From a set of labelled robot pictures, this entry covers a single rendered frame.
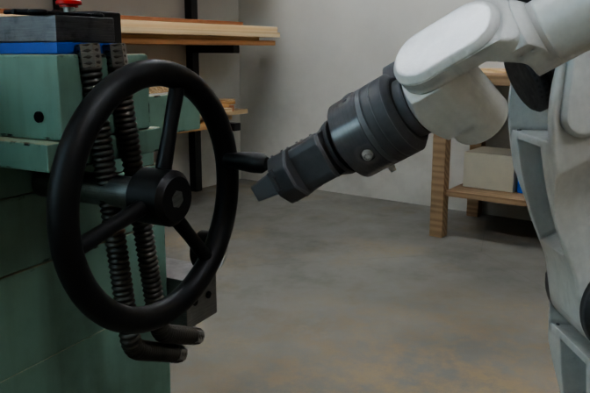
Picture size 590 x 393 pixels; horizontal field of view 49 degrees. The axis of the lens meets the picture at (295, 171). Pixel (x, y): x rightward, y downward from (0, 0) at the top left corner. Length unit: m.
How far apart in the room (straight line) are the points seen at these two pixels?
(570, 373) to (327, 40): 3.57
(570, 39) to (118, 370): 0.72
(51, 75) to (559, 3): 0.49
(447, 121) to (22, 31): 0.45
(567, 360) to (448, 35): 0.64
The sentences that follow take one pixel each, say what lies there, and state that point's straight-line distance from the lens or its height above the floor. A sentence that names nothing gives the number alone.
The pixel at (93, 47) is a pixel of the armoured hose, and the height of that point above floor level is 0.97.
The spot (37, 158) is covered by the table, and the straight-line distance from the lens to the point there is 0.72.
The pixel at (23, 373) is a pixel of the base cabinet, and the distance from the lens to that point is 0.87.
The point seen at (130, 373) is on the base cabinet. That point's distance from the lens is 1.01.
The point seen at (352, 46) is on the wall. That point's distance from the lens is 4.35.
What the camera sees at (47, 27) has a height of 0.99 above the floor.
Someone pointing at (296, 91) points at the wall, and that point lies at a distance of 4.60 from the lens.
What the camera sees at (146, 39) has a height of 1.02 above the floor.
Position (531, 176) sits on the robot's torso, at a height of 0.78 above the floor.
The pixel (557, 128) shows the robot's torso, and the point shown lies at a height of 0.87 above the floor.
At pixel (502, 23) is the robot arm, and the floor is 0.99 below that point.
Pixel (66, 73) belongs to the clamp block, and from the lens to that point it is 0.72.
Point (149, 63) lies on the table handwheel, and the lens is 0.68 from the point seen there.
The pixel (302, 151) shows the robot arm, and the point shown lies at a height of 0.86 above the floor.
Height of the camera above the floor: 0.96
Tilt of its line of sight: 11 degrees down
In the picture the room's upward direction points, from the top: straight up
